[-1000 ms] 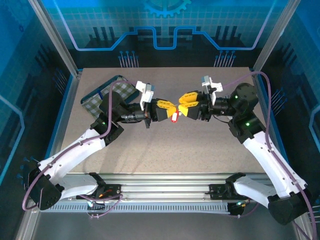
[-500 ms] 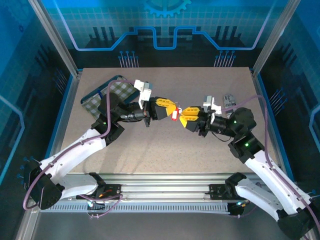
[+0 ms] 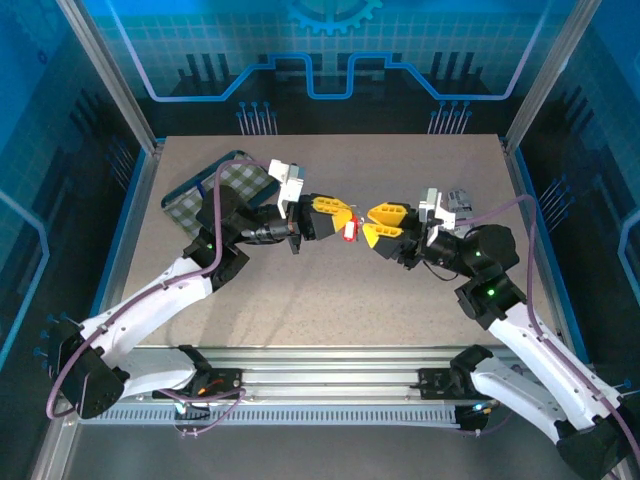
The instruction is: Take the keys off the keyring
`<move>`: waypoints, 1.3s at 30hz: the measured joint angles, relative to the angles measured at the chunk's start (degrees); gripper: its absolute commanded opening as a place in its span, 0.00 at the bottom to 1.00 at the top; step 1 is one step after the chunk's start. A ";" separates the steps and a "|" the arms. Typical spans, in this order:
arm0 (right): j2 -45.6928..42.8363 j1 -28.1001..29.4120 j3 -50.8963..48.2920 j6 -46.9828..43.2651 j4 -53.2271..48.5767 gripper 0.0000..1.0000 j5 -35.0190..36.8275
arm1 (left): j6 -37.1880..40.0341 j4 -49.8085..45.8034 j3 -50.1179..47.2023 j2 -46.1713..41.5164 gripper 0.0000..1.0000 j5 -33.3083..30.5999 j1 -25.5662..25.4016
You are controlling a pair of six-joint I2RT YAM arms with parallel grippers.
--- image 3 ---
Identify teal tray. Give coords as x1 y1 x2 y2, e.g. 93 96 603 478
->
160 149 280 236

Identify small grey labelled box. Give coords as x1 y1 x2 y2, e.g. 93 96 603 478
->
446 187 475 221

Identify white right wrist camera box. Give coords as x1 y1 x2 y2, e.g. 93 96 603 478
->
418 187 457 232

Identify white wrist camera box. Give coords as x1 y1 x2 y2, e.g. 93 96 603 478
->
418 187 457 232
268 158 305 221

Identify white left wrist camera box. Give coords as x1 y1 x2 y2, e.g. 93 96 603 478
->
268 158 305 221

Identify aluminium side rail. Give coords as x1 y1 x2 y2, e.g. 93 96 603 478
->
94 141 165 351
501 137 584 361

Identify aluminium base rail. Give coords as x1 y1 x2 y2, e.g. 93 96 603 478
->
62 344 599 401

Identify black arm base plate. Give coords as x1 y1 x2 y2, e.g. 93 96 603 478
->
417 367 510 401
152 368 250 400

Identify aluminium frame post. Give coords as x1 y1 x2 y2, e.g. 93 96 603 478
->
56 0 166 151
501 0 605 151

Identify grey slotted cable duct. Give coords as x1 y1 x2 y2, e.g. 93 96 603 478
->
78 403 461 426

